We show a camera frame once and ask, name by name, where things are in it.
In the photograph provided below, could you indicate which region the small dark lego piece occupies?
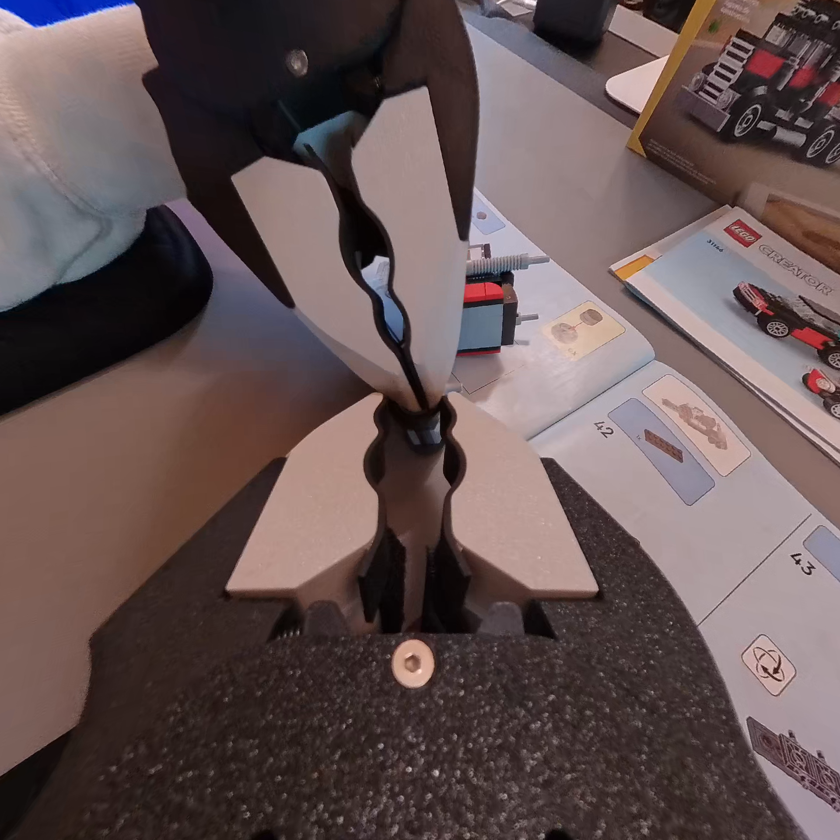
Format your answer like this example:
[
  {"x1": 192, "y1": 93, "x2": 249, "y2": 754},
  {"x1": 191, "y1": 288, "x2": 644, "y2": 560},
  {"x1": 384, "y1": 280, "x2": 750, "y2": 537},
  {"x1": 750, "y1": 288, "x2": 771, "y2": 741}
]
[{"x1": 746, "y1": 716, "x2": 840, "y2": 804}]

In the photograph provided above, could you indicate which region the lego set box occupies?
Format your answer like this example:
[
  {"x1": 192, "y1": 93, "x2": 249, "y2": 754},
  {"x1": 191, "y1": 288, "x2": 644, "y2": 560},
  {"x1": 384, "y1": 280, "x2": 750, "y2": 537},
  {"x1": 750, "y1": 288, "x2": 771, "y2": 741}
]
[{"x1": 628, "y1": 0, "x2": 840, "y2": 237}]

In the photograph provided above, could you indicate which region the red black lego vehicle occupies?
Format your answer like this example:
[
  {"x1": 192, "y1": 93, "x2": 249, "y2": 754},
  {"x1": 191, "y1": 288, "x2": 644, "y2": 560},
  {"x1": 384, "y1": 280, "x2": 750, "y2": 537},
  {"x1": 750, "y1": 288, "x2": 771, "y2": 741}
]
[{"x1": 394, "y1": 243, "x2": 550, "y2": 454}]

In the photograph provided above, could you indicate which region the open lego instruction booklet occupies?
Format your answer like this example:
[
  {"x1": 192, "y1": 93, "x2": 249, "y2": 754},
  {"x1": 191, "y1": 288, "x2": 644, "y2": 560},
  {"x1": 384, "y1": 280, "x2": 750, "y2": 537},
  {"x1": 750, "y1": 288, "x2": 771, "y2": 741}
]
[{"x1": 453, "y1": 191, "x2": 840, "y2": 840}]

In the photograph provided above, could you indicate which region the person's left forearm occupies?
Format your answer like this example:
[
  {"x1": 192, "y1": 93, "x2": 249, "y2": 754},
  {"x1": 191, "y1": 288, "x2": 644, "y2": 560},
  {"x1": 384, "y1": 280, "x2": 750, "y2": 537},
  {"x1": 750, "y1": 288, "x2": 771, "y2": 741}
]
[{"x1": 0, "y1": 7, "x2": 185, "y2": 313}]

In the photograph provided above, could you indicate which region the small lego wheel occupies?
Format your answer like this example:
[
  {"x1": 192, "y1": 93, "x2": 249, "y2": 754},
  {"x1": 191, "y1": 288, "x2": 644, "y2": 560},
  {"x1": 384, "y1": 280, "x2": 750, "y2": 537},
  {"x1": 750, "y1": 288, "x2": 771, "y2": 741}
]
[{"x1": 401, "y1": 407, "x2": 450, "y2": 454}]

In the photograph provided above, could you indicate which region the black box device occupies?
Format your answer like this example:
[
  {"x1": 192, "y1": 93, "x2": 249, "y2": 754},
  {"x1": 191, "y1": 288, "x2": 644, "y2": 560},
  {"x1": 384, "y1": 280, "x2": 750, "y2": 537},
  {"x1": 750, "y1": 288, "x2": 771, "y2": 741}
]
[{"x1": 532, "y1": 0, "x2": 618, "y2": 53}]

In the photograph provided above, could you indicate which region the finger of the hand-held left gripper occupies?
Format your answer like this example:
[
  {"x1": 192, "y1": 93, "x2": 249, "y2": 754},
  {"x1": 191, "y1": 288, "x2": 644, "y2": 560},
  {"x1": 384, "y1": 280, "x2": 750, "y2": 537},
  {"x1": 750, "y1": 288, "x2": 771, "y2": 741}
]
[
  {"x1": 233, "y1": 142, "x2": 426, "y2": 399},
  {"x1": 355, "y1": 87, "x2": 463, "y2": 397}
]

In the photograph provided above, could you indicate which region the closed lego instruction booklet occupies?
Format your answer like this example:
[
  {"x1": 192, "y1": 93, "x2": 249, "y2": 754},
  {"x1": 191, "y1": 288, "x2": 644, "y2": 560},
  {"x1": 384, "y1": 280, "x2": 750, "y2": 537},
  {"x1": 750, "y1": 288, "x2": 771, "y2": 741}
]
[{"x1": 611, "y1": 204, "x2": 840, "y2": 463}]

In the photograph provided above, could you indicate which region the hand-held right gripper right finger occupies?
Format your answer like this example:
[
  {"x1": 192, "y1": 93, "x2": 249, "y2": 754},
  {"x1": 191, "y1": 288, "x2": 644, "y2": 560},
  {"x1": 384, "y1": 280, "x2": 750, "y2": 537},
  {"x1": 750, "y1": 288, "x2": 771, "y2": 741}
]
[{"x1": 440, "y1": 394, "x2": 602, "y2": 631}]

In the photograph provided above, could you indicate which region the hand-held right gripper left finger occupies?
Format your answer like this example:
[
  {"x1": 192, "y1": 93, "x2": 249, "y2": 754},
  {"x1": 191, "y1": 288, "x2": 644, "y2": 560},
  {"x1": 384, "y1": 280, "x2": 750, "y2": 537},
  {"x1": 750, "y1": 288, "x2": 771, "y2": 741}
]
[{"x1": 226, "y1": 394, "x2": 397, "y2": 631}]

